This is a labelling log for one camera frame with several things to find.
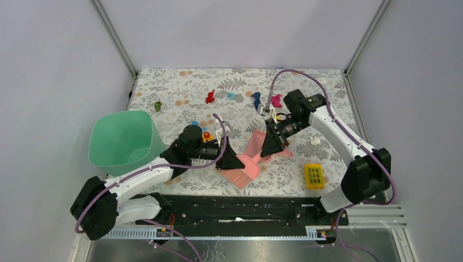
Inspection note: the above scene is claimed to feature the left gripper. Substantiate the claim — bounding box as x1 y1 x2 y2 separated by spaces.
189 135 245 170

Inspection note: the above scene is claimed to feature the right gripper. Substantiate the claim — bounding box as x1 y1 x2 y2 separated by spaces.
260 115 310 159

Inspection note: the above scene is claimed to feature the pink dustpan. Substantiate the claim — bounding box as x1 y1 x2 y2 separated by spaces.
243 130 293 163

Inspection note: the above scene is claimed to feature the pink brush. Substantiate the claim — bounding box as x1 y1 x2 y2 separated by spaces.
220 154 261 189

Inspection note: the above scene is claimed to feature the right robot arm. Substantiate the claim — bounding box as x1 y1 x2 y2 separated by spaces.
260 90 391 225

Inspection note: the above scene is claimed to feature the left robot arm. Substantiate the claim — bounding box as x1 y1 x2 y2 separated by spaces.
70 125 245 240

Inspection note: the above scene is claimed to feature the toy block car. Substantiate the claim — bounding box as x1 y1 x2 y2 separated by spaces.
192 121 215 142

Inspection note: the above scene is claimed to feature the yellow grid block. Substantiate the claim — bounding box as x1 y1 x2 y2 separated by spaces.
304 164 325 190

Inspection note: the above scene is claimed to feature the red paper scrap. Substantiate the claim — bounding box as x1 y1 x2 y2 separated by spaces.
205 90 215 104

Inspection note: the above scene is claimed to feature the green paper scrap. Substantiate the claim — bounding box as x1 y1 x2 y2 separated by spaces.
154 101 163 112

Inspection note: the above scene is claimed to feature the green trash bin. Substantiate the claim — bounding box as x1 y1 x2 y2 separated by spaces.
88 111 167 176

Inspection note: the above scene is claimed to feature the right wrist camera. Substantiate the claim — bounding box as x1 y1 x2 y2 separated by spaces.
258 104 277 123

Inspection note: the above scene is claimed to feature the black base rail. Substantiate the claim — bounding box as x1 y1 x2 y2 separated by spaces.
153 194 349 237

